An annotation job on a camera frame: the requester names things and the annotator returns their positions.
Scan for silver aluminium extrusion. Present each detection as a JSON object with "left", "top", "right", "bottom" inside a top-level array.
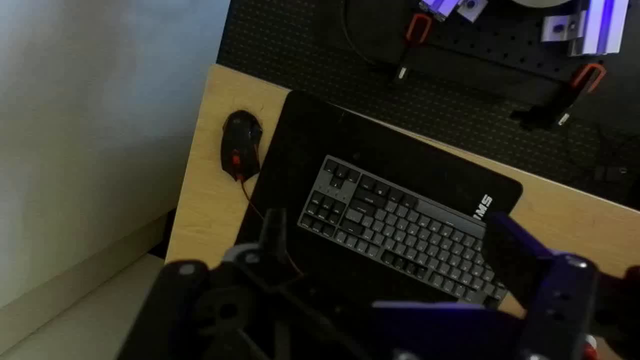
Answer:
[
  {"left": 570, "top": 0, "right": 632, "bottom": 59},
  {"left": 418, "top": 0, "right": 464, "bottom": 20}
]

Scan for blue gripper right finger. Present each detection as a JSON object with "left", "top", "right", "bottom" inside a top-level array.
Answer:
[{"left": 481, "top": 211, "right": 599, "bottom": 360}]

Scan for dark grey computer keyboard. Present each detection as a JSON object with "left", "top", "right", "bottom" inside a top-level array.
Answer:
[{"left": 295, "top": 153, "right": 512, "bottom": 310}]

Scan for red mouse cable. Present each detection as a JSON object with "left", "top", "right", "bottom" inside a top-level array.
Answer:
[{"left": 233, "top": 175, "right": 269, "bottom": 225}]

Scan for black desk mat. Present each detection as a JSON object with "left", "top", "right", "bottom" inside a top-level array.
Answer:
[{"left": 233, "top": 88, "right": 526, "bottom": 315}]

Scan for black computer mouse red accents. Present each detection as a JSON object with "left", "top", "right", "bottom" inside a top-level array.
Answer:
[{"left": 219, "top": 108, "right": 263, "bottom": 183}]

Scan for orange handled clamp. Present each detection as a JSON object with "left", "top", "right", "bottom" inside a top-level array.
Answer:
[
  {"left": 396, "top": 12, "right": 436, "bottom": 81},
  {"left": 554, "top": 59, "right": 610, "bottom": 130}
]

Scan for small silver metal bracket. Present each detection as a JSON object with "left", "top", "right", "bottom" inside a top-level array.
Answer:
[
  {"left": 458, "top": 0, "right": 490, "bottom": 25},
  {"left": 539, "top": 14, "right": 582, "bottom": 45}
]

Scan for black cable on board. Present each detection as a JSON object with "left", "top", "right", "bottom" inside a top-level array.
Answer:
[{"left": 342, "top": 0, "right": 404, "bottom": 71}]

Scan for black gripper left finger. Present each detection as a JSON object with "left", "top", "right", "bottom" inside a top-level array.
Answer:
[{"left": 255, "top": 205, "right": 295, "bottom": 281}]

